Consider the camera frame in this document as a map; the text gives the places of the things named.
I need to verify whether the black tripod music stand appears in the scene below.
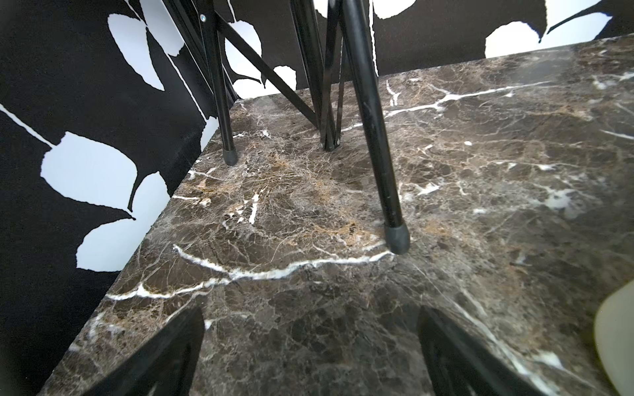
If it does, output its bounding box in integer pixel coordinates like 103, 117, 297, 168
164, 1, 410, 255

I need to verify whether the white plastic storage box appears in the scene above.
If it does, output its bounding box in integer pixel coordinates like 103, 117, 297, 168
594, 281, 634, 396

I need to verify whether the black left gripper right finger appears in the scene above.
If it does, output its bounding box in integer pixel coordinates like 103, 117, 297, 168
417, 306, 541, 395

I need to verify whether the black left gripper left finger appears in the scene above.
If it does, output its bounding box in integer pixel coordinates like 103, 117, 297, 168
84, 307, 205, 395

